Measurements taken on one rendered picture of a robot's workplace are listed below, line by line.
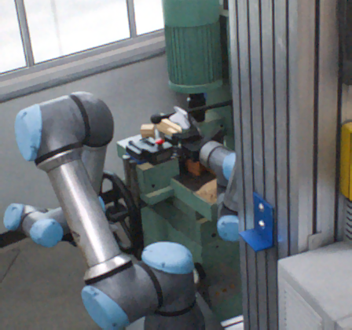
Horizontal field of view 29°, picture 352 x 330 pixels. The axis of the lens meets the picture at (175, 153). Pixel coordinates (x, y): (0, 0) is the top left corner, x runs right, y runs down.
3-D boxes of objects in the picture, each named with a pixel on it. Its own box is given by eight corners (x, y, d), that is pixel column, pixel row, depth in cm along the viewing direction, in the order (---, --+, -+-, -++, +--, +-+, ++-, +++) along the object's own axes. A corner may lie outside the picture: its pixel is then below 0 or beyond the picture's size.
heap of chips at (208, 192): (194, 192, 214) (193, 181, 213) (230, 177, 221) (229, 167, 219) (211, 203, 207) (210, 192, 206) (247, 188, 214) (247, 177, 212)
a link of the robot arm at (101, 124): (107, 71, 166) (88, 199, 201) (67, 84, 161) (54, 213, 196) (133, 102, 161) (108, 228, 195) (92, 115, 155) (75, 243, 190)
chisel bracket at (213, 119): (181, 144, 235) (180, 121, 231) (214, 133, 241) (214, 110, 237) (193, 152, 229) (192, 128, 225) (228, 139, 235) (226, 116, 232)
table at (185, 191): (94, 163, 251) (92, 149, 249) (165, 140, 265) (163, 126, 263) (186, 233, 204) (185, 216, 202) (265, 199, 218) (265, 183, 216)
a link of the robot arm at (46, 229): (72, 212, 184) (54, 201, 193) (34, 228, 178) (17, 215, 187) (78, 238, 187) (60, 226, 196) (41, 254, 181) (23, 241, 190)
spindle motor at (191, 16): (159, 85, 228) (149, -9, 214) (202, 72, 236) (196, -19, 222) (188, 100, 214) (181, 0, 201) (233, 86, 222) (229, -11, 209)
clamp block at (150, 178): (123, 179, 232) (120, 155, 228) (158, 166, 238) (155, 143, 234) (146, 196, 221) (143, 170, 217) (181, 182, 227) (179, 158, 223)
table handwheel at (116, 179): (107, 254, 237) (81, 174, 235) (156, 234, 247) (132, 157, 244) (141, 259, 212) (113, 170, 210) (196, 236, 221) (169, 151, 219)
